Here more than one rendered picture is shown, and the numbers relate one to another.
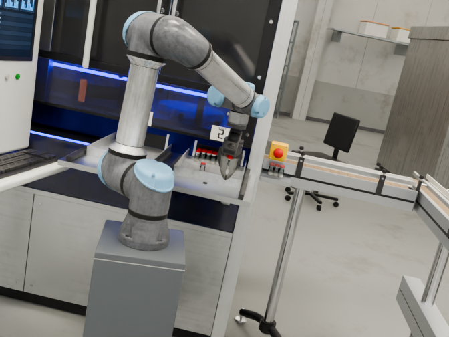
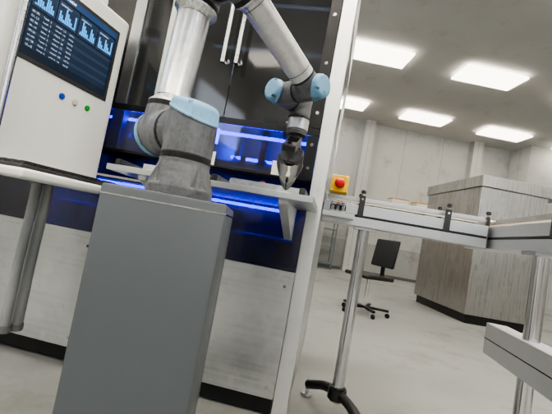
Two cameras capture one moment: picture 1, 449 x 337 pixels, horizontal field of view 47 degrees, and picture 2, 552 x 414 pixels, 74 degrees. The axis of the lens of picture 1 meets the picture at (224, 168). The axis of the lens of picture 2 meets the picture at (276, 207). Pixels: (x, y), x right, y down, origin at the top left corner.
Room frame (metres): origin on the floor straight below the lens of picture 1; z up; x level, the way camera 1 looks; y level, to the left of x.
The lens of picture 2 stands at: (0.61, -0.12, 0.75)
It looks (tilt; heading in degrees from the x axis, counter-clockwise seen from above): 4 degrees up; 6
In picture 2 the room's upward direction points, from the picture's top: 10 degrees clockwise
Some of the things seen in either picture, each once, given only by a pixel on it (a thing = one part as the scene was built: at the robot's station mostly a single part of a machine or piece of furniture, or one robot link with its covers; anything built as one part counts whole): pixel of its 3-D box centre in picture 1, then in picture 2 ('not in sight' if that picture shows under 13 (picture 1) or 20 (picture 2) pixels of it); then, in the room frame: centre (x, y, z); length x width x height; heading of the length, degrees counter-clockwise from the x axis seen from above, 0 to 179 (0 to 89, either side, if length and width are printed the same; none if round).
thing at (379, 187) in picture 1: (337, 174); (400, 216); (2.26, -0.50, 0.92); 0.69 x 0.15 x 0.16; 87
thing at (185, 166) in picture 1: (212, 166); (273, 194); (2.03, 0.05, 0.90); 0.34 x 0.26 x 0.04; 177
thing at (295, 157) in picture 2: (234, 139); (293, 149); (1.88, -0.01, 1.05); 0.09 x 0.08 x 0.12; 176
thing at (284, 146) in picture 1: (278, 151); (339, 185); (2.14, -0.21, 0.99); 0.08 x 0.07 x 0.07; 177
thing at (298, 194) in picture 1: (282, 261); (350, 313); (2.27, -0.36, 0.46); 0.09 x 0.09 x 0.77; 87
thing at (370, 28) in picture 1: (373, 29); (397, 204); (11.34, -2.48, 2.17); 0.50 x 0.41 x 0.28; 99
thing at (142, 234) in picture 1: (145, 224); (181, 177); (1.42, 0.19, 0.84); 0.15 x 0.15 x 0.10
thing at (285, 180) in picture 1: (275, 177); (338, 215); (2.18, -0.23, 0.87); 0.14 x 0.13 x 0.02; 177
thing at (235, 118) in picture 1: (237, 118); (296, 126); (1.87, -0.01, 1.13); 0.08 x 0.08 x 0.05
